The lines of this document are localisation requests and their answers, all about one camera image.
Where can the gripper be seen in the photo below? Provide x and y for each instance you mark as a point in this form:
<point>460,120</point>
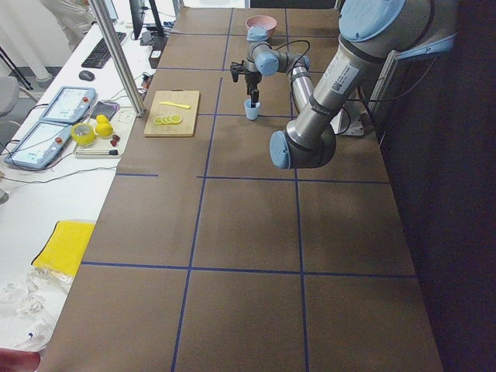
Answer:
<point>252,82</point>

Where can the teach pendant near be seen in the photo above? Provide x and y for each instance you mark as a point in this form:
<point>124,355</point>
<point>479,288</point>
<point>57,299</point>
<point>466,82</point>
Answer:
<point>40,146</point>

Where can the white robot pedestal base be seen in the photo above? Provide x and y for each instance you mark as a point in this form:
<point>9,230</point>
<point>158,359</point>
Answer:
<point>348,121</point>

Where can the black keyboard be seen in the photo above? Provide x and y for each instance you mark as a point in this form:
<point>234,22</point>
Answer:
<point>98,57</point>

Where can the teach pendant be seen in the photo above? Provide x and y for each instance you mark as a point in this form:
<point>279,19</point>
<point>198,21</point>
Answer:
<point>69,104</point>
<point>40,146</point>

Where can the computer mouse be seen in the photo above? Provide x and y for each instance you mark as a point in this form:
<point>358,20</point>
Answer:
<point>86,75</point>

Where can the yellow cloth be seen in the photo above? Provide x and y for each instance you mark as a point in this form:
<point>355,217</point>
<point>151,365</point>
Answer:
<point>65,247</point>

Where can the whole lemon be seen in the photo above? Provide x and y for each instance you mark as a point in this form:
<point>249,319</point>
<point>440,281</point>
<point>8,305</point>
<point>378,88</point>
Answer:
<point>102,119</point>
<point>104,129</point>

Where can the bamboo cutting board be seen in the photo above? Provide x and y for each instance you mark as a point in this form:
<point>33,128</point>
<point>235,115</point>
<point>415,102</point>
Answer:
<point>187,126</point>

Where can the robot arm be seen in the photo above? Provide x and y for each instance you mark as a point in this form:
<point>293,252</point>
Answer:
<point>368,32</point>

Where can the aluminium frame post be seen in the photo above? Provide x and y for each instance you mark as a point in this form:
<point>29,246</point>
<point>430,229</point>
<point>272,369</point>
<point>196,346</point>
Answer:
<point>121,65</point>

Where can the yellow tape roll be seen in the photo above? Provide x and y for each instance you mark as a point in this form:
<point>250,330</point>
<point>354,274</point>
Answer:
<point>83,134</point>

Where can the teach pendant far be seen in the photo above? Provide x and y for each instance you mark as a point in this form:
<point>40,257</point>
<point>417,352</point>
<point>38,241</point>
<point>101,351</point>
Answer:
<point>69,104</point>

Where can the dark notebook stack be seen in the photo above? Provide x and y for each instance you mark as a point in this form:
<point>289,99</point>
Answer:
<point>108,109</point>

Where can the pink bowl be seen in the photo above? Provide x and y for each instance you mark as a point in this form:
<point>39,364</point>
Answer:
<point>262,21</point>

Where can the white tray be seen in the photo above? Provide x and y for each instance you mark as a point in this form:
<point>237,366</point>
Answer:
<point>102,137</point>

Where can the wooden knife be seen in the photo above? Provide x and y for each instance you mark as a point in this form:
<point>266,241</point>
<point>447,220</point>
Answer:
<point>174,104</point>

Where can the clear ice cubes pile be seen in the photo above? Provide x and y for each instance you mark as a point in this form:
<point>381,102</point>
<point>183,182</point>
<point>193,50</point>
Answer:
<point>265,26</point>

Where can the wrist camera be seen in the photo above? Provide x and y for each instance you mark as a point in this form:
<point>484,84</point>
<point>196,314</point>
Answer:
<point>237,69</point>

